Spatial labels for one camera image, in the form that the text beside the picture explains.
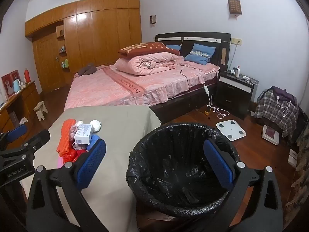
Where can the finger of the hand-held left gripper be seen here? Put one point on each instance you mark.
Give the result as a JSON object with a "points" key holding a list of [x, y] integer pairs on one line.
{"points": [[36, 140], [17, 130]]}

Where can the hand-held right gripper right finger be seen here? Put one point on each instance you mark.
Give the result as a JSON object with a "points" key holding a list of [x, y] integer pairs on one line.
{"points": [[218, 164]]}

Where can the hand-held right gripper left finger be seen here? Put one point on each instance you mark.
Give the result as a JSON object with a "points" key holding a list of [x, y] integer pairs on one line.
{"points": [[90, 164]]}

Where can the orange knitted cloth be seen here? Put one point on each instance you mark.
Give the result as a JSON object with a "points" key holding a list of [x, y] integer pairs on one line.
{"points": [[66, 135]]}

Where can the pink paper sheet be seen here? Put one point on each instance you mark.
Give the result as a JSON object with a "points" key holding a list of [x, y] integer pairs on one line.
{"points": [[59, 163]]}

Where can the white cardboard box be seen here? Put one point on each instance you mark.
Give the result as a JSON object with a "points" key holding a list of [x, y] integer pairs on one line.
{"points": [[83, 134]]}

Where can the pink sock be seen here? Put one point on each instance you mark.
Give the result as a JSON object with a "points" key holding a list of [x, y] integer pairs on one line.
{"points": [[73, 131]]}

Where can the bin with black bag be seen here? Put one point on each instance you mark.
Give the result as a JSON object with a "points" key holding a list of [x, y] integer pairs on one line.
{"points": [[178, 164]]}

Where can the white rag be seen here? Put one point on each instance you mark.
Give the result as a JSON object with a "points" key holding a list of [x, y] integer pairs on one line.
{"points": [[23, 120]]}

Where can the red cloth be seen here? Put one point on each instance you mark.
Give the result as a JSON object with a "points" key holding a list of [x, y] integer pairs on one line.
{"points": [[74, 156]]}

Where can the small wooden stool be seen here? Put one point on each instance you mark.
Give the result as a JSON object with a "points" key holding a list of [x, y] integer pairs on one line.
{"points": [[40, 107]]}

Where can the wooden desk cabinet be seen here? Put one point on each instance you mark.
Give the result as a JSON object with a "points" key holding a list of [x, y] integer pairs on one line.
{"points": [[26, 96]]}

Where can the white bathroom scale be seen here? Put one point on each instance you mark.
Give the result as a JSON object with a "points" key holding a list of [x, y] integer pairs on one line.
{"points": [[230, 130]]}

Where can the white crumpled tissue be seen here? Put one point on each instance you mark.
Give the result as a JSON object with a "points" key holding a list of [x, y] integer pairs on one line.
{"points": [[96, 125]]}

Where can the grey table cover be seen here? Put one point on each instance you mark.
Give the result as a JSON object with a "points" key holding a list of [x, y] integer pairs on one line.
{"points": [[115, 130]]}

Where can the light blue kettle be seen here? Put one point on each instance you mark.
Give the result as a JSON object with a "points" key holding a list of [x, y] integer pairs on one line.
{"points": [[16, 86]]}

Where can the red thermos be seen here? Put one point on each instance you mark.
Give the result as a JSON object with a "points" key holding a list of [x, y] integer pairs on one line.
{"points": [[27, 76]]}

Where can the white scale red panel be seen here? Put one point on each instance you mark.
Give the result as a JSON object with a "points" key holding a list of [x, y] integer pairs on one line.
{"points": [[270, 134]]}

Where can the black white nightstand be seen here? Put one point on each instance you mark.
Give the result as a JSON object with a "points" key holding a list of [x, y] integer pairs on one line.
{"points": [[233, 96]]}

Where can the white blanket controller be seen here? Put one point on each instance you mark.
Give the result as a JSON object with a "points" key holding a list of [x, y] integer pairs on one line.
{"points": [[206, 90]]}

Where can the plaid cloth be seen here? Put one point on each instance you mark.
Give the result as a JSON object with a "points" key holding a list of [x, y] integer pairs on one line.
{"points": [[270, 108]]}

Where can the dark wooden bed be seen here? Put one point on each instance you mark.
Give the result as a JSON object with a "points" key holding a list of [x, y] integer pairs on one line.
{"points": [[108, 89]]}

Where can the camouflage patterned cloth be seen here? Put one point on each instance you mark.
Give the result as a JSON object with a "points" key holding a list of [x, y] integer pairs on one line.
{"points": [[301, 164]]}

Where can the brown plush slippers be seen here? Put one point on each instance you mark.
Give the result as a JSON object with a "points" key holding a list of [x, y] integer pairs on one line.
{"points": [[87, 69]]}

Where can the white bottle red cap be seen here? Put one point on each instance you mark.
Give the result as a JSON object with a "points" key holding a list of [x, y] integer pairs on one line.
{"points": [[238, 72]]}

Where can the purple cloth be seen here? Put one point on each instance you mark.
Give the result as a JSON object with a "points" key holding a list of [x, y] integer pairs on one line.
{"points": [[284, 94]]}

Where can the blue patterned pillow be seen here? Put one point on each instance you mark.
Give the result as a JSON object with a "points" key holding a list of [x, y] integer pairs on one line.
{"points": [[199, 53]]}

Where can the folded pink duvet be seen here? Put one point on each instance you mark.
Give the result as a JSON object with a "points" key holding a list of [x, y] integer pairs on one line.
{"points": [[142, 64]]}

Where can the wooden wardrobe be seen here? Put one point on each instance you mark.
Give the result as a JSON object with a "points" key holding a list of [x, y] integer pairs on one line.
{"points": [[96, 36]]}

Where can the red patterned pillow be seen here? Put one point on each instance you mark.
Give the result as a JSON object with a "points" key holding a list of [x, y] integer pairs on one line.
{"points": [[147, 48]]}

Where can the red picture frame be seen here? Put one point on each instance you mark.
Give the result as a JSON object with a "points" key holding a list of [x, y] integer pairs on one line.
{"points": [[8, 82]]}

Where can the wall socket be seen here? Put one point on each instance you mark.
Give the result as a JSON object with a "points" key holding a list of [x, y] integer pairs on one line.
{"points": [[236, 41]]}

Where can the small brown wall lamp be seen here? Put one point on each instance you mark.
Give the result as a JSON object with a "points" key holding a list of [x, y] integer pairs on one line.
{"points": [[153, 19]]}

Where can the large brown wall lamp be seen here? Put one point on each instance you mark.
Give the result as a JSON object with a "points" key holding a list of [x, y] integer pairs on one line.
{"points": [[234, 6]]}

